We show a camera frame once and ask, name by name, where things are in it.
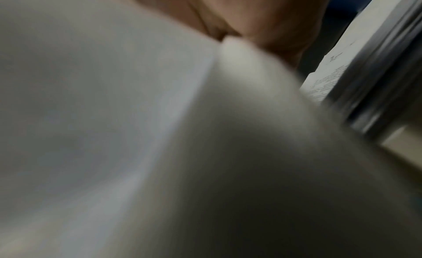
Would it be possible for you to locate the printed white paper sheet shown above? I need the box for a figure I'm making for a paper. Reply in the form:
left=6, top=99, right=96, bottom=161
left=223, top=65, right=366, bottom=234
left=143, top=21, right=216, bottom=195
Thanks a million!
left=300, top=0, right=412, bottom=105

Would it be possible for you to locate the person's right hand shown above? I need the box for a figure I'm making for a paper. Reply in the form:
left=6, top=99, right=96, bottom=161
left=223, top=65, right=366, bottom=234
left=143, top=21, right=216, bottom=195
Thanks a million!
left=127, top=0, right=335, bottom=70

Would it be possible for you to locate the stack of paper sheets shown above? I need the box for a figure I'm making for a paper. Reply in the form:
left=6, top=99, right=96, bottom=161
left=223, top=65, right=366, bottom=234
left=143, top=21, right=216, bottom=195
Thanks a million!
left=321, top=0, right=422, bottom=145

